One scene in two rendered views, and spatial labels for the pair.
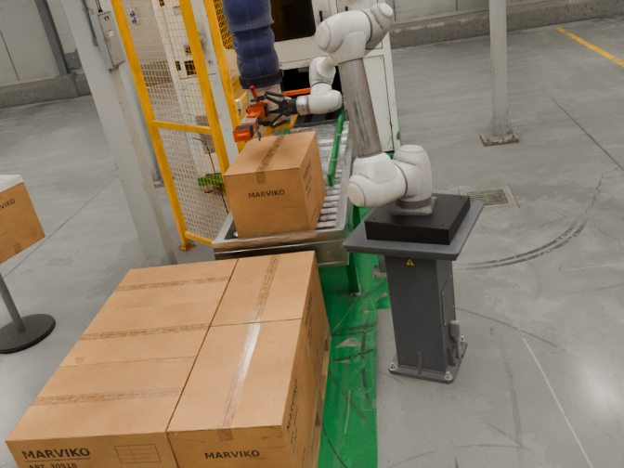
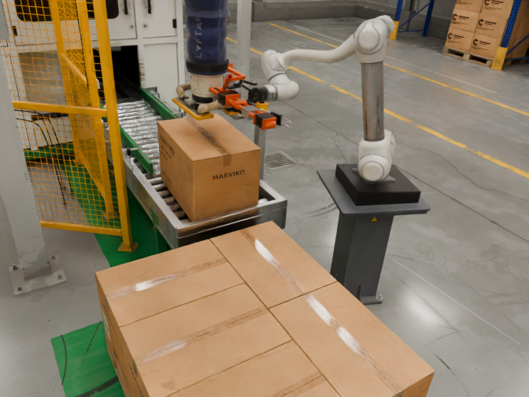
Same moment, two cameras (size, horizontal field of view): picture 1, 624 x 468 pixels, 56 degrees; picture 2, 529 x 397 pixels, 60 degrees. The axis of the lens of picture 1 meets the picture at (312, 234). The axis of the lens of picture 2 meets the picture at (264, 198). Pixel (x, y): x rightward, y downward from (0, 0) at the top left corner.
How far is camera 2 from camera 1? 188 cm
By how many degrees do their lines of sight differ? 38
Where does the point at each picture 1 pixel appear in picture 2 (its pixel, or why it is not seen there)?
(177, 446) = not seen: outside the picture
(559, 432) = (466, 314)
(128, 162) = (10, 150)
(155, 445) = not seen: outside the picture
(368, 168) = (383, 150)
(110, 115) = not seen: outside the picture
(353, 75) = (380, 74)
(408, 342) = (353, 280)
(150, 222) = (31, 215)
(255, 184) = (221, 166)
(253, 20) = (222, 9)
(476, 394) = (403, 305)
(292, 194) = (249, 173)
